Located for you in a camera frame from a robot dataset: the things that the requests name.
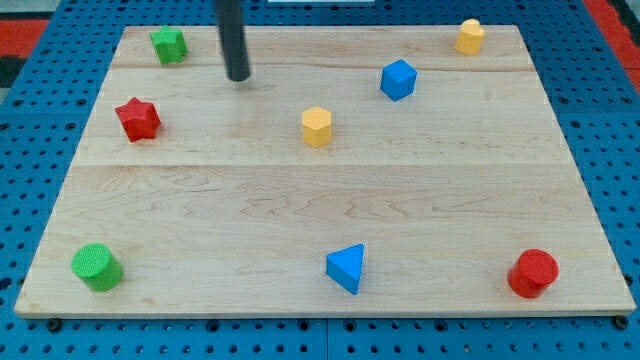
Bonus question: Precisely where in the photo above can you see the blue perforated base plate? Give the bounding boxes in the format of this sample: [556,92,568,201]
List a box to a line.
[1,1,639,359]

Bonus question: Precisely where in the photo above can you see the yellow heart block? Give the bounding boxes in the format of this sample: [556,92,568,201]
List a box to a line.
[455,19,485,55]

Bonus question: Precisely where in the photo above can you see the light wooden board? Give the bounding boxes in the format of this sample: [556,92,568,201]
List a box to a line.
[15,25,636,319]

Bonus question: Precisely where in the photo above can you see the blue triangle block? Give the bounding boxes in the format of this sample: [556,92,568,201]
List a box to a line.
[325,244,365,295]

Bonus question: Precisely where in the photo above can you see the green cylinder block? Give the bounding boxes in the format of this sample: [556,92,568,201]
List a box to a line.
[71,243,123,292]

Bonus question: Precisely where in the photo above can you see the red star block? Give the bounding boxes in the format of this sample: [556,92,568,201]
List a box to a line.
[115,97,161,142]

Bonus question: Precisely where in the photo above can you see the red cylinder block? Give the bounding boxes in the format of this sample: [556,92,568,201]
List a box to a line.
[507,248,559,299]

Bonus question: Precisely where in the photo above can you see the blue cube block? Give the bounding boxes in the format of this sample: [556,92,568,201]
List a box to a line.
[380,59,418,101]

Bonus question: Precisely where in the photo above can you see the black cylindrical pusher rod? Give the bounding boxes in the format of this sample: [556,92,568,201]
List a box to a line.
[214,0,251,82]

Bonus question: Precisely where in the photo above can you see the yellow hexagon block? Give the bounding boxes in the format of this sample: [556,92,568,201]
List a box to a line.
[302,107,332,147]

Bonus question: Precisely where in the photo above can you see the green star block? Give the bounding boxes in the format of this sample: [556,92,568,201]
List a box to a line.
[149,25,187,65]

